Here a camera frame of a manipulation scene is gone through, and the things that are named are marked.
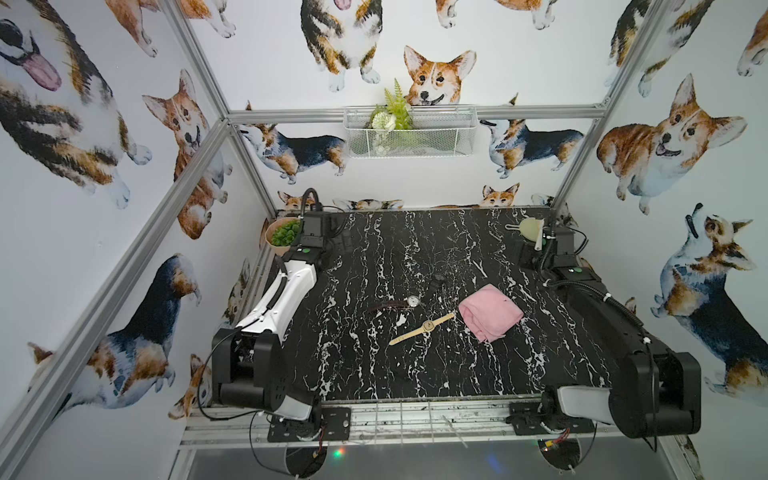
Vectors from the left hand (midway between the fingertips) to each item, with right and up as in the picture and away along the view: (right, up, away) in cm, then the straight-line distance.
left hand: (336, 232), depth 87 cm
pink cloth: (+46, -25, +5) cm, 53 cm away
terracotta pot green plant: (-20, 0, +9) cm, 22 cm away
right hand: (+55, -4, -2) cm, 55 cm away
